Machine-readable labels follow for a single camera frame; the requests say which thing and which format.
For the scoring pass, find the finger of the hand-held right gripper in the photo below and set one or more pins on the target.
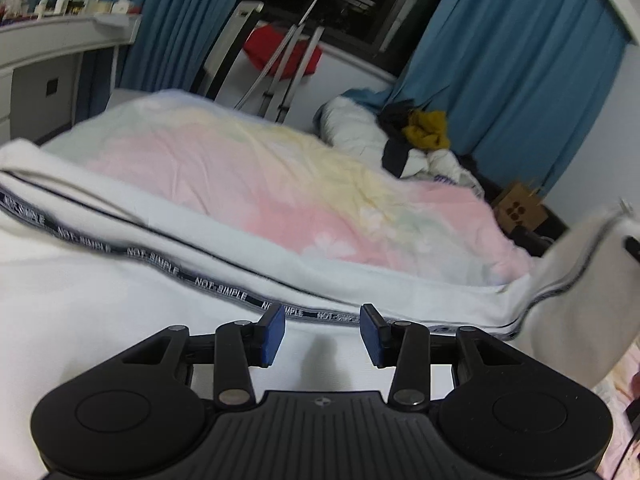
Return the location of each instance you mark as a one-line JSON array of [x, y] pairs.
[[632, 250]]

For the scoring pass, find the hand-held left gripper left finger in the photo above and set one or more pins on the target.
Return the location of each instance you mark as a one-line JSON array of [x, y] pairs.
[[272, 335]]

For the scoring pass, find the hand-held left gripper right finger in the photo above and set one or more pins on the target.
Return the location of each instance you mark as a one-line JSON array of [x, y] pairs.
[[372, 335]]

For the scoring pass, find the pile of clothes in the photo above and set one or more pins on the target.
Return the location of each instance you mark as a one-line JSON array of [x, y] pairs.
[[350, 130]]

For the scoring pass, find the metal clothes rack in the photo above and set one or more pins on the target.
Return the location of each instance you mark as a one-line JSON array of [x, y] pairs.
[[290, 70]]

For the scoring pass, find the black sofa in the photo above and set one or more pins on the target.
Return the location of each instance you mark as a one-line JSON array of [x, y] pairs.
[[540, 240]]

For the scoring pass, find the brown paper bag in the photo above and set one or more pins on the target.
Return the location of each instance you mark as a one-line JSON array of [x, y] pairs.
[[520, 210]]

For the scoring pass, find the pastel bed blanket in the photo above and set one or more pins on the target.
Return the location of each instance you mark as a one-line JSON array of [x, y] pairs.
[[280, 185]]

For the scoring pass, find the black cloth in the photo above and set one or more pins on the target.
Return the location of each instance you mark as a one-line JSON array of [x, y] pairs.
[[397, 152]]

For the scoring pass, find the mustard yellow cloth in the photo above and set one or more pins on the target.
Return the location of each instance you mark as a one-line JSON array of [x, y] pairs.
[[425, 130]]

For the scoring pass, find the blue curtain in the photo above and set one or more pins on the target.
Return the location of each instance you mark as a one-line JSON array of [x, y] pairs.
[[180, 20], [500, 70]]

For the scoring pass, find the red cloth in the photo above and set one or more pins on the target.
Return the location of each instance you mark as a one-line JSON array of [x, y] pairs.
[[270, 47]]

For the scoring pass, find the white drawer cabinet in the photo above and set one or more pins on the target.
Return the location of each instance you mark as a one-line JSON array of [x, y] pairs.
[[5, 100]]

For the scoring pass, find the tissue box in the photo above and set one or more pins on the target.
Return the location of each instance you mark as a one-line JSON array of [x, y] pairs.
[[124, 2]]

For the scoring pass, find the white vanity desk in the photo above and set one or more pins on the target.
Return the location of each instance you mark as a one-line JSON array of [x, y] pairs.
[[60, 35]]

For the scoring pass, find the small white bottle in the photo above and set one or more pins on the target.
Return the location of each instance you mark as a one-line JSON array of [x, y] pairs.
[[42, 6]]

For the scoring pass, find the white folded frame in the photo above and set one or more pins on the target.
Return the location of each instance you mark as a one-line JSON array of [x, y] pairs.
[[230, 50]]

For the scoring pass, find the black wall outlet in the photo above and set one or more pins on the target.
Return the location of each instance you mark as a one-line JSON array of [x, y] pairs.
[[52, 87]]

